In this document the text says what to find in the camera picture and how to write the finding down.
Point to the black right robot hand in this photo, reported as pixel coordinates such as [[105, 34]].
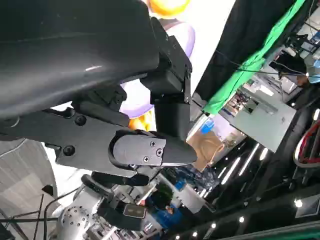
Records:
[[97, 186]]

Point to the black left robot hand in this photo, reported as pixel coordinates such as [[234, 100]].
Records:
[[75, 50]]

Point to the orange and white toy bread roll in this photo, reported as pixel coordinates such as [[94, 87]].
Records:
[[141, 123], [170, 7]]

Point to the lilac plate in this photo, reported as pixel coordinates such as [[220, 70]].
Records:
[[186, 37]]

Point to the brown cardboard box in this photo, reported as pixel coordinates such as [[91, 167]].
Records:
[[205, 147]]

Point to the green cloth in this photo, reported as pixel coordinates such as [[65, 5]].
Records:
[[225, 92]]

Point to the black curtain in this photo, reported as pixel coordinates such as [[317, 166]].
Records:
[[252, 27]]

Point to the grey machine cabinet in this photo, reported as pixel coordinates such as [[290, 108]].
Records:
[[265, 120]]

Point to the person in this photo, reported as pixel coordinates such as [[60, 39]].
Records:
[[311, 72]]

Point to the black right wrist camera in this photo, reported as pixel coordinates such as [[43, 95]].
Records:
[[134, 211]]

